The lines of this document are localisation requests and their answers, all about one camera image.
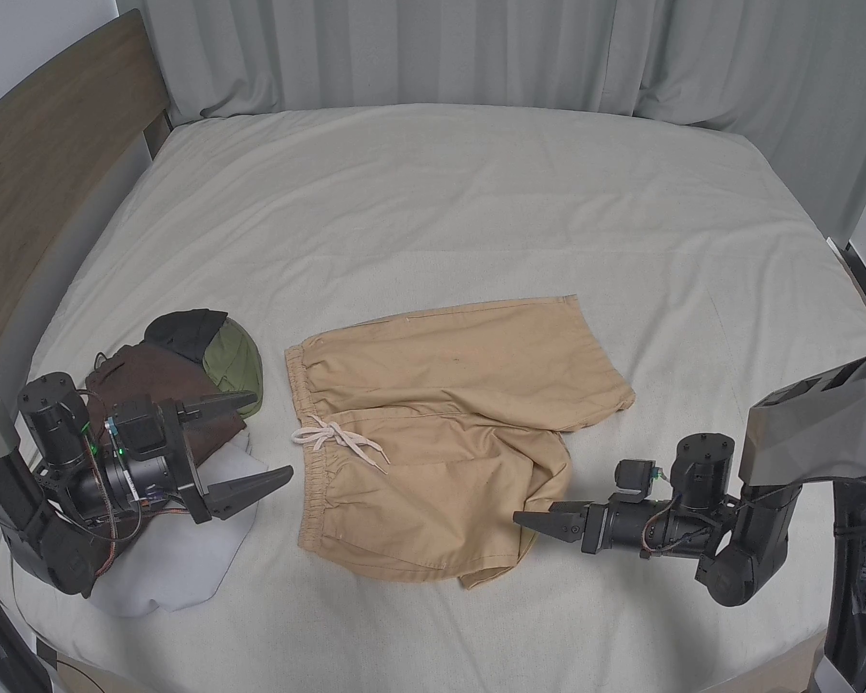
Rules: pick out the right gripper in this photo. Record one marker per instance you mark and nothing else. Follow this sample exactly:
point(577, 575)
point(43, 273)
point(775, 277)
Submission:
point(628, 528)

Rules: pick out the tan shorts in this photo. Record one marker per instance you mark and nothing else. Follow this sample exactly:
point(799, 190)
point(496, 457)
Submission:
point(476, 387)

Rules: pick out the black garment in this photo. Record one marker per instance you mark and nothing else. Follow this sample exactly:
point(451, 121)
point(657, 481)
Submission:
point(180, 333)

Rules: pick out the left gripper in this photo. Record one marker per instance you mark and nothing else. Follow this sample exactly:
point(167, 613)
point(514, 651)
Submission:
point(187, 473)

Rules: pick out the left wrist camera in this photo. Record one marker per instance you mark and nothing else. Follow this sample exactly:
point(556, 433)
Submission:
point(133, 430)

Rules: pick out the pale grey curtain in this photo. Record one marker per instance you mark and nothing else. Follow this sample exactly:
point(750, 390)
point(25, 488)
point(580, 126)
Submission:
point(404, 26)

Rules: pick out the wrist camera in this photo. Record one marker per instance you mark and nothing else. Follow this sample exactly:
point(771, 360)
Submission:
point(633, 475)
point(133, 430)

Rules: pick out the bed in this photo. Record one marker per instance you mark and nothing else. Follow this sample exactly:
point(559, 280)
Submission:
point(476, 206)

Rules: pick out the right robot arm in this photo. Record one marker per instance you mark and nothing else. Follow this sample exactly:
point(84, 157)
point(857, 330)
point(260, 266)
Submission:
point(801, 430)

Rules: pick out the brown garment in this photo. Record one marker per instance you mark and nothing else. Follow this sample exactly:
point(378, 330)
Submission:
point(151, 380)

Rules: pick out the olive green garment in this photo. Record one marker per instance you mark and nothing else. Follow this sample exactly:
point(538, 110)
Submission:
point(234, 358)

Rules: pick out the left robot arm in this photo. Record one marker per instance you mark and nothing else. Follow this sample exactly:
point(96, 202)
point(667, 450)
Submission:
point(50, 416)

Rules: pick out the white garment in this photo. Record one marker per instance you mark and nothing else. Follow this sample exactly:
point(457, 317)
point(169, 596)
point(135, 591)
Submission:
point(187, 560)

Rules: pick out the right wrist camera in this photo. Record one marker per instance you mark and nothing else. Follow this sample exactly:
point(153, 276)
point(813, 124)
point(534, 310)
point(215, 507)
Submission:
point(633, 475)

